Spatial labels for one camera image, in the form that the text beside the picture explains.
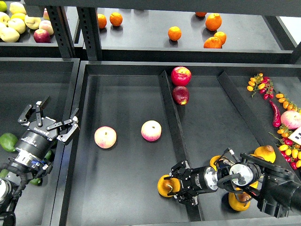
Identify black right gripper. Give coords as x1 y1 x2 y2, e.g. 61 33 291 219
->
163 160 218 207

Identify green avocado in left tray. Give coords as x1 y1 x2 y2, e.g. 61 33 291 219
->
0 133 18 152

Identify black tray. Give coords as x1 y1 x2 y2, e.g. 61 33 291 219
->
0 57 79 226
61 61 301 226

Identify bright red apple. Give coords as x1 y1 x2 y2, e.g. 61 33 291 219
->
171 66 192 86

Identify red apple on shelf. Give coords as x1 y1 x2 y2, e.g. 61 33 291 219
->
33 29 51 43

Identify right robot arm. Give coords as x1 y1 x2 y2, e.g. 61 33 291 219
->
157 148 301 218

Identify pink apple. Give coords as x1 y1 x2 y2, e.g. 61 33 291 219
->
141 120 162 142
94 126 117 149
280 110 301 130

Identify pink apple left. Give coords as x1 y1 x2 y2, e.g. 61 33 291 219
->
94 126 117 149

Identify red chili pepper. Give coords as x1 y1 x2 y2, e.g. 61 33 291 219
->
269 100 281 128

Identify pink apple right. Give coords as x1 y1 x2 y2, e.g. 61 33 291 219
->
280 110 301 130

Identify dark red apple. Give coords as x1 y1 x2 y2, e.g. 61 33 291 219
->
172 86 190 105

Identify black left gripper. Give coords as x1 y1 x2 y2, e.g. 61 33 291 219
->
15 96 79 159

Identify black middle tray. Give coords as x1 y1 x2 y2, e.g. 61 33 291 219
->
61 61 301 226

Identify black left tray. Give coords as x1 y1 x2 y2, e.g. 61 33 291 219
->
0 57 79 226

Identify pink apple centre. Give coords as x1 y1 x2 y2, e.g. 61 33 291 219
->
141 120 162 142

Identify orange on shelf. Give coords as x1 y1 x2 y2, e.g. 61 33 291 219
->
168 26 182 41

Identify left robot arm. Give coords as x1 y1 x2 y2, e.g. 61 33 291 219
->
0 98 79 226

